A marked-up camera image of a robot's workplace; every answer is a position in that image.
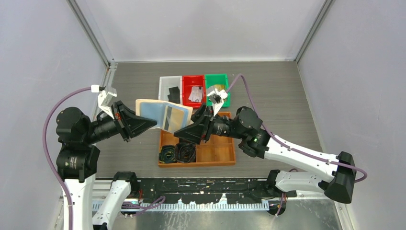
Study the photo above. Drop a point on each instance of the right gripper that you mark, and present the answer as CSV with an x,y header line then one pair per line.
x,y
201,130

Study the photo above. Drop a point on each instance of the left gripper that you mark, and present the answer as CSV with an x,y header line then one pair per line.
x,y
136,123

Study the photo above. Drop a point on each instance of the white card with magnetic stripe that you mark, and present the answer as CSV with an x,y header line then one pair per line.
x,y
175,118

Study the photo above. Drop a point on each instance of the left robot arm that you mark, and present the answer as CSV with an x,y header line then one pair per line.
x,y
77,164

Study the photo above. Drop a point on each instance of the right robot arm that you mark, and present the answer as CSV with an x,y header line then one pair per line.
x,y
330,174

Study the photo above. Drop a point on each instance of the white card in red bin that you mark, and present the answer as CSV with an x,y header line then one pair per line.
x,y
196,94

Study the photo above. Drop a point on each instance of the black card in white bin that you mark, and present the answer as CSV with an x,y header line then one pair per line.
x,y
174,95

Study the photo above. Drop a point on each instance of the gold cards in green bin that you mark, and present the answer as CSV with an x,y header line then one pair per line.
x,y
219,87

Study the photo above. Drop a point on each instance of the large rolled black belt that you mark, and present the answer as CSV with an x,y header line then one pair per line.
x,y
185,152

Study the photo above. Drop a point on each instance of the wooden compartment tray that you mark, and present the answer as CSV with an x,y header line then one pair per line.
x,y
218,151

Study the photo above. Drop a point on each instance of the red plastic bin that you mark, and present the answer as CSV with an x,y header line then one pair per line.
x,y
187,82

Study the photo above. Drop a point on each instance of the rolled belt bottom left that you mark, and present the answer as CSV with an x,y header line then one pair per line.
x,y
167,154

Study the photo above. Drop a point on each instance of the green plastic bin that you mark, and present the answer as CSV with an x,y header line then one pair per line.
x,y
217,81

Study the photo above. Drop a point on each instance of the white plastic bin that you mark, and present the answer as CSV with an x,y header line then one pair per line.
x,y
166,82

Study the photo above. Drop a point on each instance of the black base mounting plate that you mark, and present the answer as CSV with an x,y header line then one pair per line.
x,y
204,190

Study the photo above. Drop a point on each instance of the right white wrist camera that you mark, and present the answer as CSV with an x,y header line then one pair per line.
x,y
217,99

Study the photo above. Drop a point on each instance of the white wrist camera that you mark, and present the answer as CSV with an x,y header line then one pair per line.
x,y
217,99
105,95

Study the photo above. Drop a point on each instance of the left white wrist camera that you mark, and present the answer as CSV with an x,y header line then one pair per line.
x,y
105,95

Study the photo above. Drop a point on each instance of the aluminium front rail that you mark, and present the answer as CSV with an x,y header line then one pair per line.
x,y
132,206

